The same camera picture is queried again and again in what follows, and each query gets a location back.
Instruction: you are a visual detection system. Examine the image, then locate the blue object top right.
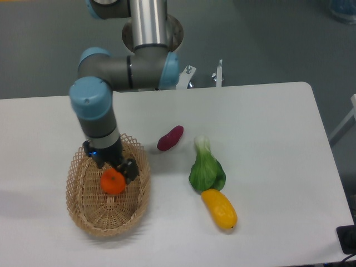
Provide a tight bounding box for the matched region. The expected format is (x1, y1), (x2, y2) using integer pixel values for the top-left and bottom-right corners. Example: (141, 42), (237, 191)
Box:
(329, 0), (355, 24)

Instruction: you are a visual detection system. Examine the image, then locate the orange fruit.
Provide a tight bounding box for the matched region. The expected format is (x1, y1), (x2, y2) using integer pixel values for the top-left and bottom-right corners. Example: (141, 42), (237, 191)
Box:
(100, 168), (126, 195)

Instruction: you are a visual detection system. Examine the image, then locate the oval woven wicker basket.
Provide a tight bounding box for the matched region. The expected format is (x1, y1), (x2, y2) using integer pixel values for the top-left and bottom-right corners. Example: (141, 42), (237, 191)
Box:
(66, 133), (151, 237)

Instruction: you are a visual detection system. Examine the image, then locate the yellow mango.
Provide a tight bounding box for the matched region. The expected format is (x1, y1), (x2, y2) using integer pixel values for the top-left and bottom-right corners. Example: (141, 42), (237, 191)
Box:
(201, 189), (238, 230)

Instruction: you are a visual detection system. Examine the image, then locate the green bok choy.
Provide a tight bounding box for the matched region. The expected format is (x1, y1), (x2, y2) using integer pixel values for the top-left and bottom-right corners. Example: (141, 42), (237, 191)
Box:
(189, 135), (226, 192)

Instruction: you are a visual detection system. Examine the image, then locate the black device at table edge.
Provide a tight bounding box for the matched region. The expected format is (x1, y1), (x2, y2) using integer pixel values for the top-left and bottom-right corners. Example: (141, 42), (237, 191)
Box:
(336, 225), (355, 255)

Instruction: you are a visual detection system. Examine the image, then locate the purple sweet potato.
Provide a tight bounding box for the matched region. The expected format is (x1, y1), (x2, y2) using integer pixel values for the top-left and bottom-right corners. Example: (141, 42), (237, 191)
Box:
(156, 125), (184, 151)

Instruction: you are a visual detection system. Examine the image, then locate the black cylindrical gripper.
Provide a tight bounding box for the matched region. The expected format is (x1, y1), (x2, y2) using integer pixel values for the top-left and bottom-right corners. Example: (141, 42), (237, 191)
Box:
(82, 137), (139, 185)

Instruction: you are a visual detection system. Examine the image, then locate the white frame at right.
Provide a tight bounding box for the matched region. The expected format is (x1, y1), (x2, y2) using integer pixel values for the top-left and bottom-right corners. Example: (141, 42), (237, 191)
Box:
(329, 94), (355, 147)

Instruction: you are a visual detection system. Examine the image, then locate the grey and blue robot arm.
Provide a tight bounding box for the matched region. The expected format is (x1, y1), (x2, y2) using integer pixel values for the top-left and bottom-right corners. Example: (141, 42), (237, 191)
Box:
(69, 1), (179, 184)

